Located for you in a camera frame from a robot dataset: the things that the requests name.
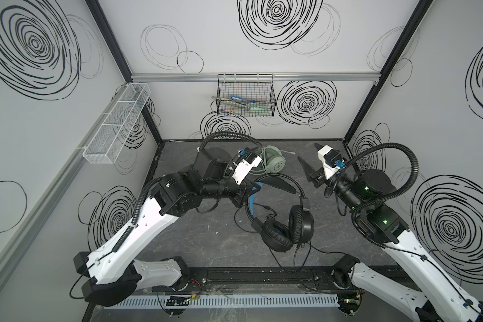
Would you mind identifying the mint green headphones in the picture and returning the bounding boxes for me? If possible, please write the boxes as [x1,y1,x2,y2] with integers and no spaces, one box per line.
[250,146,295,175]

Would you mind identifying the black and blue headphones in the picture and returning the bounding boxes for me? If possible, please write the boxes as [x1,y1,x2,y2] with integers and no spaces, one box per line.
[245,173,315,253]

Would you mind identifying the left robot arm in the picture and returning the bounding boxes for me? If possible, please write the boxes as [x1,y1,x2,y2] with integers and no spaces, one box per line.
[74,131,263,307]

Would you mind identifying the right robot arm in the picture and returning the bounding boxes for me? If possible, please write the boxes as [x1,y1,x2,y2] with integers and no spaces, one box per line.
[299,142,483,321]

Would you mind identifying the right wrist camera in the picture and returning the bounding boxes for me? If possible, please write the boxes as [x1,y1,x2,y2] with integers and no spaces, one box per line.
[317,145,346,179]

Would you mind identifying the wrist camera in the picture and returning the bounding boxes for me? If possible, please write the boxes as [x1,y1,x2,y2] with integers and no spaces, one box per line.
[317,145,346,179]
[232,150,262,185]

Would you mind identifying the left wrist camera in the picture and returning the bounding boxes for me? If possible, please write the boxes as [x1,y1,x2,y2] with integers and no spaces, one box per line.
[232,150,262,185]

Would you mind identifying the black wire basket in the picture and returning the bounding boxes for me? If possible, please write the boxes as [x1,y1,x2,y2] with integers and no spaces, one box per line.
[215,80,276,118]

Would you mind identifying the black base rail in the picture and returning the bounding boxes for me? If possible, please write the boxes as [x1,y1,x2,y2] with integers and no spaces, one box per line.
[144,265,407,292]

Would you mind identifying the white slotted cable duct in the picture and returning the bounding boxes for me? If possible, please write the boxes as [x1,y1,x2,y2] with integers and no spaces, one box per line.
[111,293,339,309]

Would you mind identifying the clear wall shelf bin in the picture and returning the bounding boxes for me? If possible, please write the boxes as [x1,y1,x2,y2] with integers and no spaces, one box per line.
[83,83,150,165]

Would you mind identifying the right corner frame post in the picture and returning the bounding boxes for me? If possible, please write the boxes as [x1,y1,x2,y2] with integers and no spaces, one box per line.
[343,0,433,144]

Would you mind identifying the black corner frame post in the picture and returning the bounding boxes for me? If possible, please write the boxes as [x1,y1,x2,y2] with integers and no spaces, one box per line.
[85,0,164,147]

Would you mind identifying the side wall aluminium rail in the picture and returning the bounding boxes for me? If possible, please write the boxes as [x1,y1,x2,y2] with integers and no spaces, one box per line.
[0,102,114,292]

